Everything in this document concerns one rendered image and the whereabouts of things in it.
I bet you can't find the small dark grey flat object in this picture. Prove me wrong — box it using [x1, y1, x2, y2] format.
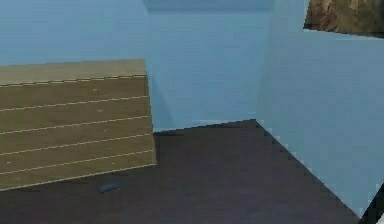
[97, 181, 122, 194]

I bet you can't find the brown framed wall picture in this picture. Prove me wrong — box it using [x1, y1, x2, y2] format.
[303, 0, 384, 39]

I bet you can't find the brown wooden chest of drawers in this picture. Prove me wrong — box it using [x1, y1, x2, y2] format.
[0, 58, 158, 193]

